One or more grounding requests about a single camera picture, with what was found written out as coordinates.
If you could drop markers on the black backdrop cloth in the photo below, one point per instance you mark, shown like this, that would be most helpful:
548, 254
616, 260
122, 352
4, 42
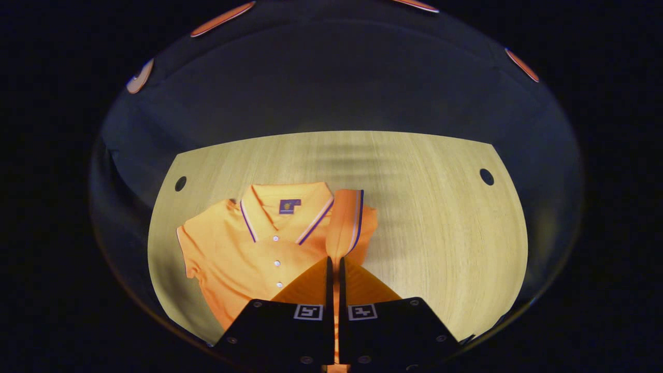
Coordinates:
331, 77

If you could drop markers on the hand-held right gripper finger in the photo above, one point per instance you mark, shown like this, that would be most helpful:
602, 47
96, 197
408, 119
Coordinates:
330, 282
342, 282

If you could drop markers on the orange T-shirt with collar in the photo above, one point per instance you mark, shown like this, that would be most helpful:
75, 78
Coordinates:
243, 259

